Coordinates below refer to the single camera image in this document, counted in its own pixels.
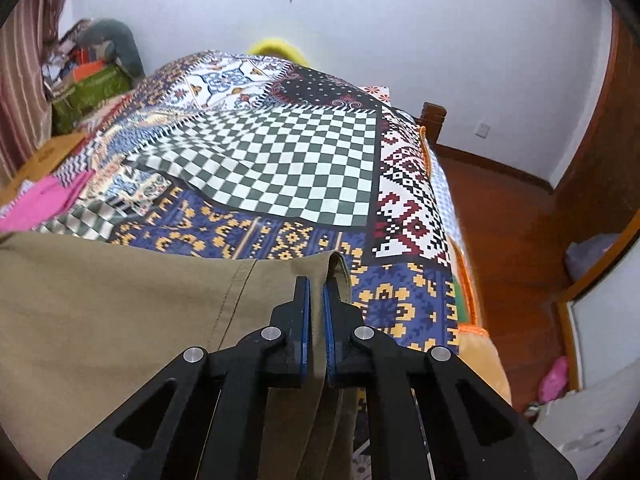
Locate orange yellow blanket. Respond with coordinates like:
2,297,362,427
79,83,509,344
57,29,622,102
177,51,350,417
418,126,512,404

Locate pink folded garment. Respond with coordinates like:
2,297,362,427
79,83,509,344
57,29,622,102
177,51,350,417
1,170,93,232

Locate striped brown curtain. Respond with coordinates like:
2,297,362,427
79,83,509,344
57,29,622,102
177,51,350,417
1,0,66,185

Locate yellow pillow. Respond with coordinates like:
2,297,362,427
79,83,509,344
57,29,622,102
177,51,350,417
248,38,309,67

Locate olive khaki pants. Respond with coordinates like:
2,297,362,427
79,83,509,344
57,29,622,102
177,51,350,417
1,232,357,479

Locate orange box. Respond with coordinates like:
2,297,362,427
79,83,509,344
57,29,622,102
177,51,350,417
67,60,106,84

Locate wooden bedside table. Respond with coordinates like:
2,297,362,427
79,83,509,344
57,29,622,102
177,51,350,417
1,132,88,205

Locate pink slipper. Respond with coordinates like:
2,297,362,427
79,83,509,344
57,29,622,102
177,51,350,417
538,356,570,404

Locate green patterned bag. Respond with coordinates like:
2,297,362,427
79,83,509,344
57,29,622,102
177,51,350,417
51,65,132,136

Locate white wall socket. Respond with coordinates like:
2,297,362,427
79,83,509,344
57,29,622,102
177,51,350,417
474,122,490,139

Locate wooden wardrobe door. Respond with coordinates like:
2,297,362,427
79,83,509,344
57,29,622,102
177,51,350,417
554,11,639,390

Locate wooden bed post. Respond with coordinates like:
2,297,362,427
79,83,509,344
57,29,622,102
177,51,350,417
418,102,447,146

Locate patchwork patterned bedspread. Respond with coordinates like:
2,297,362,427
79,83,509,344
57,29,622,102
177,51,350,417
23,51,459,351

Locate grey plush pillow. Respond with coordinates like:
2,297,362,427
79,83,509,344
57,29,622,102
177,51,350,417
77,18,145,80

